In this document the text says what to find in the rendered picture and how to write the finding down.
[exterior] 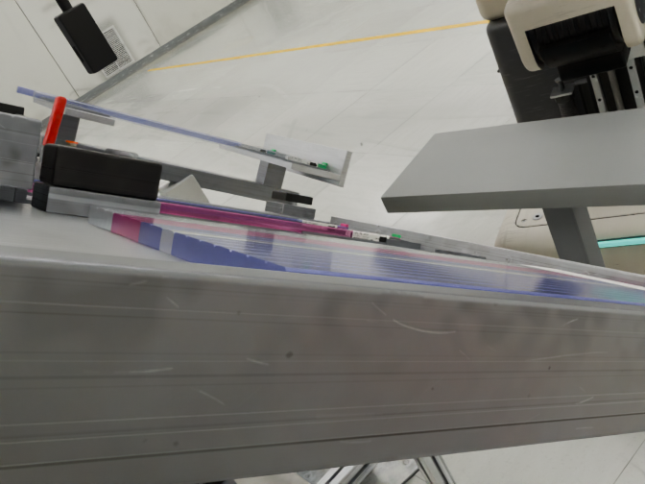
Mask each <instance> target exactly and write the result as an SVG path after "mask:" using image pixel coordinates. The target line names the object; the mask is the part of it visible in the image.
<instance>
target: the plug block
mask: <svg viewBox="0 0 645 484"><path fill-rule="evenodd" d="M54 20H55V22H56V23H57V25H58V27H59V28H60V30H61V32H62V33H63V35H64V36H65V38H66V40H67V41H68V43H69V44H70V46H71V47H72V49H73V50H74V52H75V54H76V55H77V57H78V58H79V60H80V61H81V63H82V64H83V66H84V68H85V70H86V71H87V73H88V74H95V73H97V72H99V71H101V70H102V69H104V68H106V67H107V66H109V65H111V64H112V63H114V62H115V61H117V57H116V55H115V53H114V52H113V50H112V48H111V47H110V45H109V44H108V41H107V40H106V38H105V36H104V35H103V33H102V32H101V30H100V28H99V27H98V25H97V23H96V22H95V20H94V19H93V17H92V15H91V14H90V12H89V10H88V9H87V7H86V5H85V4H84V3H80V4H78V5H76V6H74V7H73V8H71V9H69V10H67V11H66V12H62V13H60V14H59V15H57V16H55V18H54Z"/></svg>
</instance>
